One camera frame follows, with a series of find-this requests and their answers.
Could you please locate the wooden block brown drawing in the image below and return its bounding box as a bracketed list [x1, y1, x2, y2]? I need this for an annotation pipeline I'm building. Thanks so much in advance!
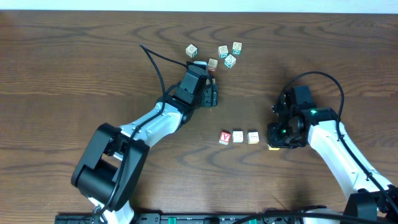
[268, 145, 280, 151]

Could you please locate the yellow-sided wooden block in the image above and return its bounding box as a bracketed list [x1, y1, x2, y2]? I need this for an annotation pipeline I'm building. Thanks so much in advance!
[248, 131, 259, 144]

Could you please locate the red letter A block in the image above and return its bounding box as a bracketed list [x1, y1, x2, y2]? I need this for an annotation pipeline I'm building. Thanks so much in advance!
[219, 131, 231, 145]

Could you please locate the plain white wooden block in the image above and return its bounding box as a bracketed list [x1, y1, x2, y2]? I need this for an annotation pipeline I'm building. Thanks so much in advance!
[233, 131, 244, 143]

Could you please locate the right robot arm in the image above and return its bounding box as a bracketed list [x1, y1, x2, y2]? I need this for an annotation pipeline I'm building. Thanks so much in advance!
[267, 86, 397, 222]

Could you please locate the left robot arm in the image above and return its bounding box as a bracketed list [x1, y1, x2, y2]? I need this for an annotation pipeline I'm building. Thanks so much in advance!
[71, 61, 218, 223]

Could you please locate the wooden block red number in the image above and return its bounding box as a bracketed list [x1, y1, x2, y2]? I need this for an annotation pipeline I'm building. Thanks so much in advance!
[208, 58, 218, 72]

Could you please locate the wooden block teal side far-left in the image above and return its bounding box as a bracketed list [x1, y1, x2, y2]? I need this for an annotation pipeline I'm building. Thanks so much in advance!
[185, 44, 198, 58]

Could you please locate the wooden block teal front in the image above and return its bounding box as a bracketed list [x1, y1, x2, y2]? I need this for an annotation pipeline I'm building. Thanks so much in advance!
[224, 54, 236, 68]

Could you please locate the wooden block teal letter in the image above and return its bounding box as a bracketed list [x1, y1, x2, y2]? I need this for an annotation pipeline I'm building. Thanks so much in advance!
[218, 45, 229, 58]

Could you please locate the wooden block green number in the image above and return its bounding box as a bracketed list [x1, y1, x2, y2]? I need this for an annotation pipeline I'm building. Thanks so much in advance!
[232, 42, 242, 55]

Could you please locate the left black cable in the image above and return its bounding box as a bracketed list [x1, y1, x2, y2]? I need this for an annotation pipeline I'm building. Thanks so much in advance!
[91, 43, 189, 224]

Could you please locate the black cable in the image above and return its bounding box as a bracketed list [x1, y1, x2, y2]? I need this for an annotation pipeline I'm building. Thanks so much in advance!
[91, 43, 189, 224]
[231, 71, 398, 224]

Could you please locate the right black cable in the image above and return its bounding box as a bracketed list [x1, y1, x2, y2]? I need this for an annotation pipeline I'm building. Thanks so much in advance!
[231, 71, 398, 224]

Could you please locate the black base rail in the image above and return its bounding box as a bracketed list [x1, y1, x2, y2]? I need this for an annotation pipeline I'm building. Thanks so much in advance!
[54, 213, 310, 224]

